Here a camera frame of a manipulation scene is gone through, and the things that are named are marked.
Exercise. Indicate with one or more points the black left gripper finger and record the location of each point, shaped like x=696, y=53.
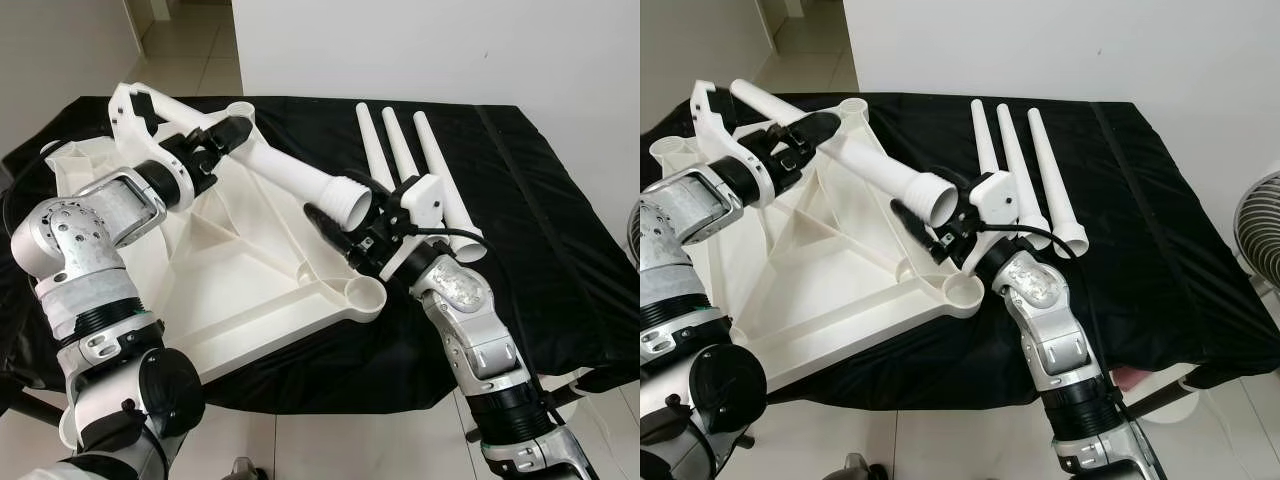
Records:
x=818, y=128
x=235, y=132

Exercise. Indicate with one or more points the white plastic table leg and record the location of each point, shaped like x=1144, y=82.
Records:
x=1050, y=170
x=400, y=145
x=1015, y=150
x=290, y=170
x=438, y=170
x=373, y=145
x=982, y=140
x=880, y=165

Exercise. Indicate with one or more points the white plastic table top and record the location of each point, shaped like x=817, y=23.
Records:
x=270, y=270
x=870, y=270

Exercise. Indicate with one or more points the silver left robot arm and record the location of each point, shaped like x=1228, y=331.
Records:
x=700, y=200
x=90, y=215

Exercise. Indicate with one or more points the black table cloth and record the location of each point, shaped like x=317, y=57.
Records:
x=560, y=250
x=1180, y=260

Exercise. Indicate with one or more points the white round plastic base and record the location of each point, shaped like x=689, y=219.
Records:
x=1175, y=385
x=570, y=380

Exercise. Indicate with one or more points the grey left robot foot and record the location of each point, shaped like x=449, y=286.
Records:
x=862, y=468
x=245, y=468

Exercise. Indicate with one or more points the black metal table leg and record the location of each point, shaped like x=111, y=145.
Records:
x=1150, y=402
x=20, y=405

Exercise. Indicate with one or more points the white standing fan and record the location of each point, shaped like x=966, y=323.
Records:
x=1262, y=210

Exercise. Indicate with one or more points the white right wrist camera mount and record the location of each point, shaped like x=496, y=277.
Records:
x=995, y=195
x=420, y=195

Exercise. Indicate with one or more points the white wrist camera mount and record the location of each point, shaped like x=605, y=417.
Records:
x=420, y=195
x=125, y=100
x=705, y=105
x=995, y=195

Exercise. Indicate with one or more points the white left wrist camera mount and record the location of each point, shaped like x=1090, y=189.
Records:
x=125, y=100
x=705, y=105

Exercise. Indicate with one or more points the beige door frame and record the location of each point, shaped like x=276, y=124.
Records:
x=140, y=20
x=772, y=20

